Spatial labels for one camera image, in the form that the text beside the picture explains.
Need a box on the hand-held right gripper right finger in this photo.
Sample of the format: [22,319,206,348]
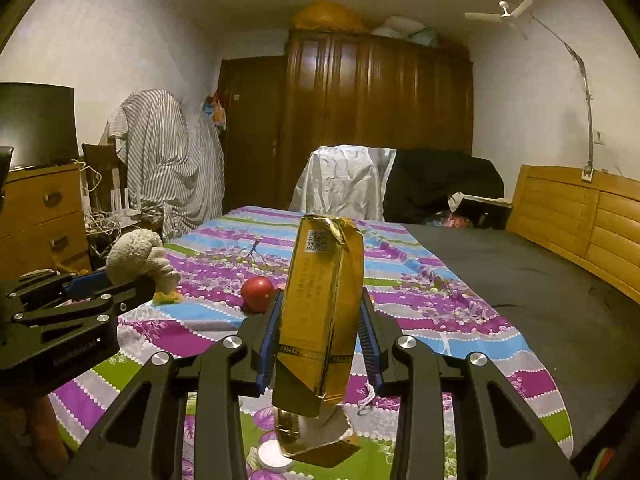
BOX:
[356,287,581,480]

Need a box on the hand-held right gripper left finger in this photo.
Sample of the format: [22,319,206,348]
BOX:
[57,290,283,480]

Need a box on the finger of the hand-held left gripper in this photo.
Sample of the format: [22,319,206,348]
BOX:
[5,270,108,313]
[12,277,157,331]

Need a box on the beige knitted cloth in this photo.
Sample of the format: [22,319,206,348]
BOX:
[106,228,181,295]

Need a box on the tall gold cardboard box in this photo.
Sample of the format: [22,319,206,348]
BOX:
[272,214,365,419]

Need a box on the red apple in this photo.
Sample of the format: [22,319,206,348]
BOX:
[241,276,276,314]

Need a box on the white router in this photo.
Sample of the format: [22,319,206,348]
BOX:
[102,165,146,222]

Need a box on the wooden dresser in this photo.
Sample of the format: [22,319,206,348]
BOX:
[0,162,94,281]

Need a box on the striped floral bed sheet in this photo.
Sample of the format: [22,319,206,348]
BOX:
[47,205,573,480]

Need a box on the white round lid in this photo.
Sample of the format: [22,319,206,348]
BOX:
[257,440,294,474]

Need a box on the dark wooden chair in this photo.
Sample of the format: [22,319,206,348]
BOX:
[81,142,166,241]

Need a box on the grey striped cloth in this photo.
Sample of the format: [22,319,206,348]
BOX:
[107,89,226,239]

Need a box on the red plastic bag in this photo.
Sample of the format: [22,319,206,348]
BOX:
[435,212,471,230]

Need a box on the dark grey bed sheet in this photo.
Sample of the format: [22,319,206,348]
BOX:
[405,222,640,461]

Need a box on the black monitor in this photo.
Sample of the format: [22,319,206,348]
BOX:
[0,82,77,169]

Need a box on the black cloth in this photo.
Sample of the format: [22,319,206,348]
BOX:
[382,148,505,226]

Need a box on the dark wooden door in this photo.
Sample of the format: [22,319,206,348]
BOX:
[217,56,288,216]

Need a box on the colourful hanging bag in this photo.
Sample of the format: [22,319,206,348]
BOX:
[200,91,229,126]

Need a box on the wooden headboard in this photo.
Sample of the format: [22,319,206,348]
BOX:
[505,164,640,304]

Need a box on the brown wooden wardrobe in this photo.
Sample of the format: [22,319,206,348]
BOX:
[277,29,475,211]

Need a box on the light blue storage bag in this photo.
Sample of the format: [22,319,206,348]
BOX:
[407,27,441,47]

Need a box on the white storage bag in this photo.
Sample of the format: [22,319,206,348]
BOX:
[371,16,426,39]

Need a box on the orange storage bag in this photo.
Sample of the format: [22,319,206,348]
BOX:
[291,1,371,36]

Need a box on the white ceiling fan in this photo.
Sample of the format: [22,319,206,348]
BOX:
[464,0,535,41]

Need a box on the white cable tangle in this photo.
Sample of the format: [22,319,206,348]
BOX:
[70,160,166,256]

